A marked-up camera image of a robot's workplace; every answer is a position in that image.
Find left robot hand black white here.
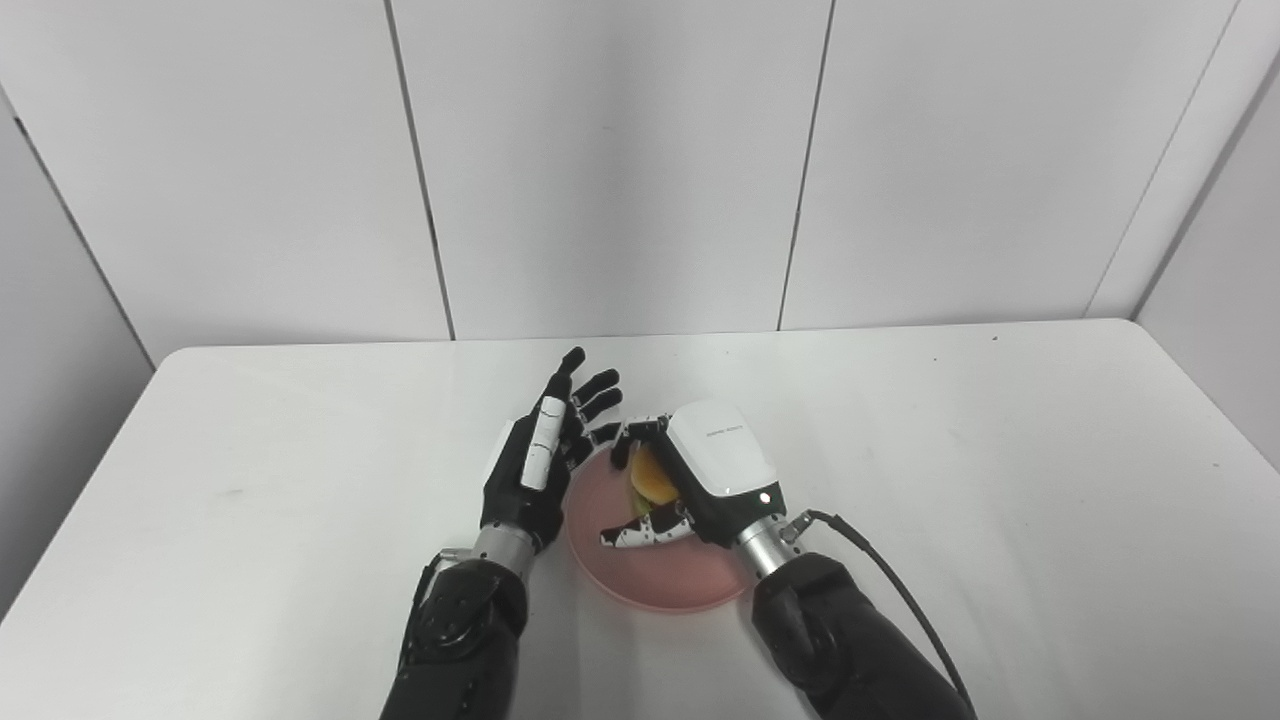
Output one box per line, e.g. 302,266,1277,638
479,346,623,555

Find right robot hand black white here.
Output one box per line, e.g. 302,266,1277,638
599,400,787,553

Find toy hamburger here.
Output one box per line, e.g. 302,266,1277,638
626,444,685,519

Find pink round plate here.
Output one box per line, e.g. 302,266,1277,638
564,446,751,613

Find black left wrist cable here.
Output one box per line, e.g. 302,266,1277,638
408,550,471,661

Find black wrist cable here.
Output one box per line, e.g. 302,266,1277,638
782,510,981,720
408,550,471,661

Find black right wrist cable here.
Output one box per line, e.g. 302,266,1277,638
782,510,981,720

